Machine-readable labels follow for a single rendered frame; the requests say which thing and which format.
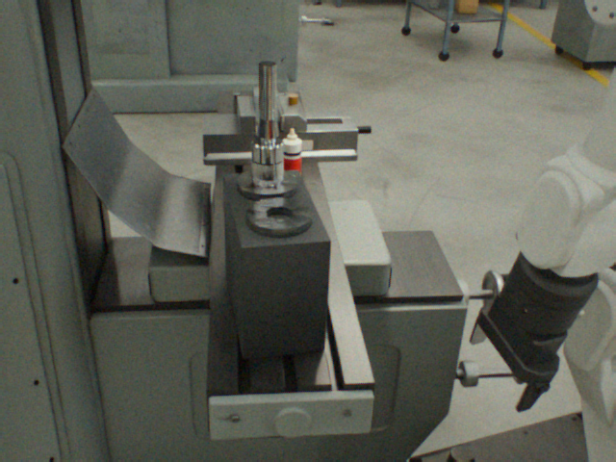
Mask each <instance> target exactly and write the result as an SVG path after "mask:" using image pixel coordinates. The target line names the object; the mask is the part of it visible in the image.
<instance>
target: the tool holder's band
mask: <svg viewBox="0 0 616 462"><path fill-rule="evenodd" d="M251 149H252V150H254V151H255V152H258V153H263V154H273V153H277V152H280V151H282V150H283V149H284V141H283V140H282V139H280V138H278V137H276V138H275V142H274V143H270V144H265V143H261V142H260V138H259V137H256V138H254V139H253V140H252V141H251Z"/></svg>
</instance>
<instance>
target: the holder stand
mask: <svg viewBox="0 0 616 462"><path fill-rule="evenodd" d="M222 182H223V212H224V243H225V274H226V279H227V284H228V289H229V294H230V298H231V303H232V308H233V313H234V318H236V320H235V323H236V324H237V329H238V334H239V339H240V344H241V349H242V354H243V358H244V359H248V358H256V357H265V356H273V355H283V354H292V353H300V352H308V351H317V350H324V345H325V328H326V312H327V296H328V295H329V279H330V262H331V245H332V241H331V239H330V237H328V235H327V233H326V230H325V228H324V226H323V224H322V222H321V217H320V215H319V213H318V211H317V209H316V207H315V204H314V202H313V200H312V198H311V196H310V194H309V192H308V190H307V188H306V186H305V184H304V182H303V179H302V177H301V175H300V173H299V171H298V170H291V171H286V170H284V182H283V184H280V185H279V186H276V187H273V188H262V187H258V186H256V185H254V184H253V183H252V182H251V169H250V170H249V171H247V172H245V173H243V174H226V175H223V177H222Z"/></svg>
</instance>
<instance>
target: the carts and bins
mask: <svg viewBox="0 0 616 462"><path fill-rule="evenodd" d="M509 2H510V0H504V5H503V10H502V15H499V14H497V13H493V12H491V11H489V10H487V9H485V8H483V7H481V6H479V5H478V0H407V5H406V15H405V25H404V27H403V28H402V30H401V32H402V34H403V35H405V36H409V35H410V33H411V29H410V28H409V22H410V13H411V3H412V4H414V5H415V6H417V7H419V8H421V9H422V10H424V11H426V12H427V13H430V14H432V15H434V16H436V17H438V18H440V19H441V20H443V21H445V22H446V29H445V36H444V43H443V51H442V52H441V53H440V54H438V59H439V61H442V62H446V61H447V60H448V59H449V52H448V47H449V33H450V32H452V33H453V34H457V33H458V32H459V25H458V23H466V22H492V21H500V32H499V33H498V39H497V45H496V48H495V49H494V50H493V53H492V55H493V57H494V58H496V59H498V58H500V57H501V55H503V50H502V49H501V48H502V43H503V37H504V31H505V25H506V21H507V14H508V9H509ZM451 23H453V24H452V26H451ZM450 26H451V27H450Z"/></svg>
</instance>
